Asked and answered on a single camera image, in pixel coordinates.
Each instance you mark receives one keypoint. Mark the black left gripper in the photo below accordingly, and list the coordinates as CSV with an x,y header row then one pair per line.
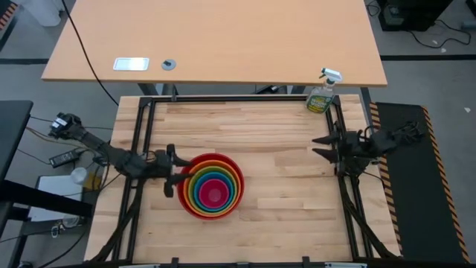
x,y
163,165

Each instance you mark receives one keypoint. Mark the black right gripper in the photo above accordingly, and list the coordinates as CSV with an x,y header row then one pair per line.
x,y
351,150

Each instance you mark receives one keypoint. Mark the nested rainbow bowls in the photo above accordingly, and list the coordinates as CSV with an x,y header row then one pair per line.
x,y
181,193

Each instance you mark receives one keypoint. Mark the yellow bowl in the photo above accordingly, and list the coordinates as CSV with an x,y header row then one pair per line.
x,y
212,165

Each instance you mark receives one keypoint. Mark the orange bowl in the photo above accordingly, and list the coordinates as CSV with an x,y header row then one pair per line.
x,y
212,161

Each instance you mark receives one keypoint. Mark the lime green bowl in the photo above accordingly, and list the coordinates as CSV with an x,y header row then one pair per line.
x,y
213,168

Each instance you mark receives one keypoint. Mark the teal bowl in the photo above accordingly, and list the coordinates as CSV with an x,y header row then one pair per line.
x,y
213,175

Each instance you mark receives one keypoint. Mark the small red bowl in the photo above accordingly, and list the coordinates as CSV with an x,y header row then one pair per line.
x,y
214,195

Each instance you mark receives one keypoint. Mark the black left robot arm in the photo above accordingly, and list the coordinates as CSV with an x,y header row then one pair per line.
x,y
108,152

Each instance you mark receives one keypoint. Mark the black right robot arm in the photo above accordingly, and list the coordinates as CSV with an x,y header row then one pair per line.
x,y
390,139

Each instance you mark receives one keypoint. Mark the green cleaner spray bottle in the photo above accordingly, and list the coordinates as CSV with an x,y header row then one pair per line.
x,y
320,100

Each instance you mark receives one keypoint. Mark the black hazard-striped floor mat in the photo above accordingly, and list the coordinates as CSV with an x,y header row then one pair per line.
x,y
409,186

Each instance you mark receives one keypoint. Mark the white round cup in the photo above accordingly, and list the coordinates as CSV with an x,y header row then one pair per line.
x,y
79,175

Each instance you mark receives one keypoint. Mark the black power adapter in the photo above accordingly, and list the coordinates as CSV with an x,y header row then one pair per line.
x,y
64,158

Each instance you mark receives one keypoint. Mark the white desk outlet plate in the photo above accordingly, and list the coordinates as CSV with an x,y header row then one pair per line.
x,y
131,64

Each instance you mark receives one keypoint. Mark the white flat board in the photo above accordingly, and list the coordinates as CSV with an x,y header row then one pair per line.
x,y
52,193

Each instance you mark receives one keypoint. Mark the light wooden desk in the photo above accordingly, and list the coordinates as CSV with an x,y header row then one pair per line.
x,y
223,37

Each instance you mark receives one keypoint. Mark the black computer case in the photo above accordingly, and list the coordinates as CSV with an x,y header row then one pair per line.
x,y
413,13

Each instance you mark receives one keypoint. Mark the black side table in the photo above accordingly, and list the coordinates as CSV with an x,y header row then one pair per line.
x,y
13,126

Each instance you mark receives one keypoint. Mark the white bin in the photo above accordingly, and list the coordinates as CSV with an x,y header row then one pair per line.
x,y
42,11

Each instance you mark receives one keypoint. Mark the black aluminium rig frame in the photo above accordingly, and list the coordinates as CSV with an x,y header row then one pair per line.
x,y
147,123

